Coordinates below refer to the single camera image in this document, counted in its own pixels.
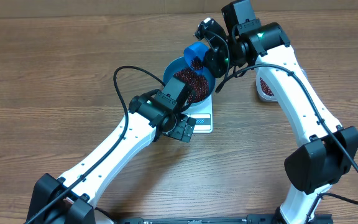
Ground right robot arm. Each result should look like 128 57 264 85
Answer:
195 1 358 223

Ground blue metal bowl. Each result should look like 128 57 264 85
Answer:
163 57 216 97

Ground clear plastic food container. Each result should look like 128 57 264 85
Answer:
255 68 277 103

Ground red adzuki beans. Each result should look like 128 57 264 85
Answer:
260 78 273 96

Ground white digital kitchen scale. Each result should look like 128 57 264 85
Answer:
184 95 213 134

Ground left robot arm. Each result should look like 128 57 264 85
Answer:
26 78 196 224

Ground blue plastic measuring scoop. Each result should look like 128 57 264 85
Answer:
183 42 209 75

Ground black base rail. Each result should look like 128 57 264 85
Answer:
113 214 334 224

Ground red beans in bowl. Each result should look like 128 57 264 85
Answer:
173 68 209 103

